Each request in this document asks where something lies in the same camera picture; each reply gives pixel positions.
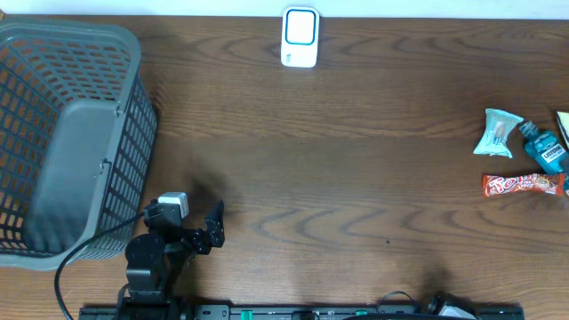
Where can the blue mouthwash bottle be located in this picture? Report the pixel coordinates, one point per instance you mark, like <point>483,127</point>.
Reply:
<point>546,149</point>

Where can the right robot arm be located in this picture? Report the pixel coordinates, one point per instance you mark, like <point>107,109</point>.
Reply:
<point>446,304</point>

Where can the teal tissue pack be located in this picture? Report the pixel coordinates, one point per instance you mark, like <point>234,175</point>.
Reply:
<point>498,126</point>

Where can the yellow chips bag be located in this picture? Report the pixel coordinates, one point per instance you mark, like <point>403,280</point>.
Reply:
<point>563,123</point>

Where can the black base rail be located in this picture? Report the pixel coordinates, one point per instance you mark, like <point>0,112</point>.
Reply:
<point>225,312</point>

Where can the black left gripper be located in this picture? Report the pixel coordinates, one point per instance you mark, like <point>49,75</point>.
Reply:
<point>214,231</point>

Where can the red brown snack bar wrapper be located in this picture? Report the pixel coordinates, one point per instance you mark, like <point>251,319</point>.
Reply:
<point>553,184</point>

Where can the grey plastic shopping basket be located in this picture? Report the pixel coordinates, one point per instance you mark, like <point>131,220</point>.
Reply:
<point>77,132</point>

